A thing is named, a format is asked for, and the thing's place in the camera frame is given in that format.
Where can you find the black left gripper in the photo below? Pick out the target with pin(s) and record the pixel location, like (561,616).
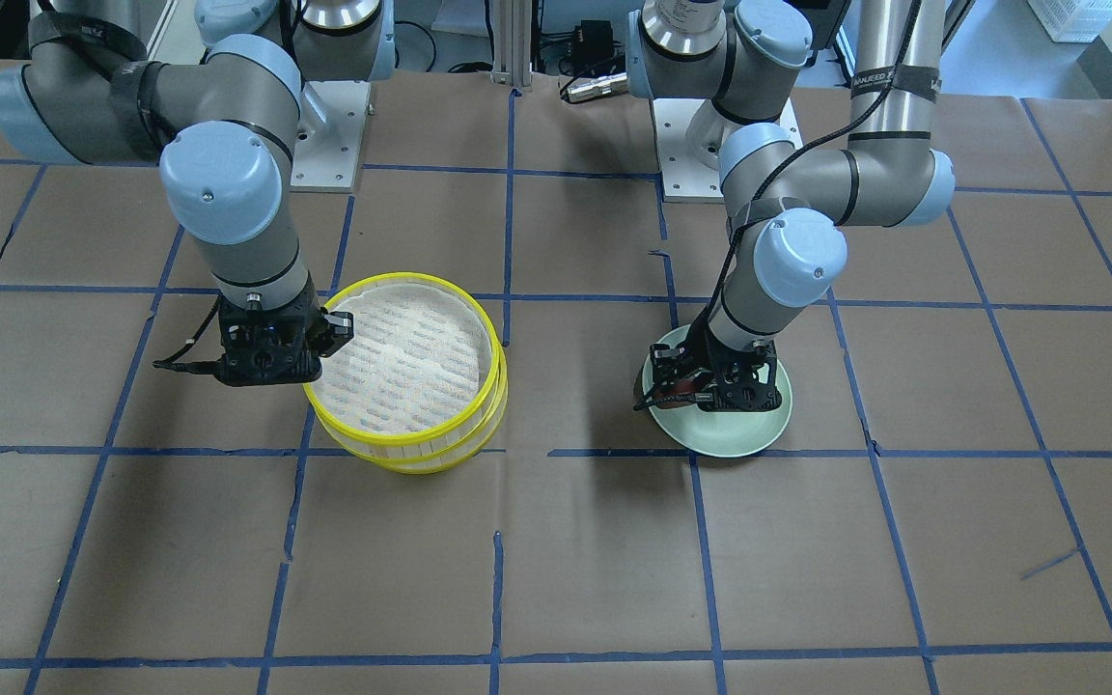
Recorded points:
(669,367)

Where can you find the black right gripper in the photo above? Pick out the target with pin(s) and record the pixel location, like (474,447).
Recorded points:
(336,328)

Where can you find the yellow bamboo steamer layer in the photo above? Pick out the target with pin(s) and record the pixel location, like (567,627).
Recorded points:
(422,360)
(439,453)

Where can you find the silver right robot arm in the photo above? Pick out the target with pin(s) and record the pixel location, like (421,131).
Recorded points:
(222,135)

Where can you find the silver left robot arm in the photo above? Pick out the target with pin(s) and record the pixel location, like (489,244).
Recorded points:
(786,205)

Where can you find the light green round plate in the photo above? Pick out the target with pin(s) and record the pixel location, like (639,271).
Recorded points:
(719,434)

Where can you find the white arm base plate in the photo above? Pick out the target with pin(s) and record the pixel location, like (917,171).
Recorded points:
(332,123)
(688,134)

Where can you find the aluminium frame post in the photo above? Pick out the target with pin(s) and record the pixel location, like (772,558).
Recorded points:
(513,33)

